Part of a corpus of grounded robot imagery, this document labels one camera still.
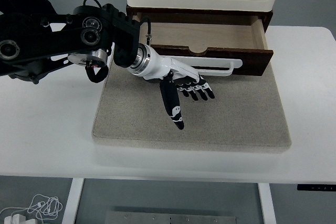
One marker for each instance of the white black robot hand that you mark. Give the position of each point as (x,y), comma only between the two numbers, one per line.
(150,65)

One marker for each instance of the dark wooden drawer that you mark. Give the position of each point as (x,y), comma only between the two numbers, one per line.
(244,42)

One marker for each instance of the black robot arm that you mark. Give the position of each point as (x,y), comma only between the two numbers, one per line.
(34,46)

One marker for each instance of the grey felt mat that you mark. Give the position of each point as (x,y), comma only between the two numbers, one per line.
(246,115)

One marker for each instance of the right white table leg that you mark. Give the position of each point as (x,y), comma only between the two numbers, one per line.
(266,202)

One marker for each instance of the white table leg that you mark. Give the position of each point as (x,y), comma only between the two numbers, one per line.
(266,202)
(73,200)

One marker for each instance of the grey metal floor plate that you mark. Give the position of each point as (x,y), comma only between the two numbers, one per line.
(143,217)

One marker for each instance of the black desk control panel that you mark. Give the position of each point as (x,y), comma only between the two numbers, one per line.
(316,187)

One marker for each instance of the left white table leg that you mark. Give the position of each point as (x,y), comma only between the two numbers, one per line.
(73,200)

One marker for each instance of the white power adapter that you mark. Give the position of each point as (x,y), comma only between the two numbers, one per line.
(19,219)

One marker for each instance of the white drawer handle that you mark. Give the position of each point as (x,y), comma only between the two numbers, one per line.
(205,66)

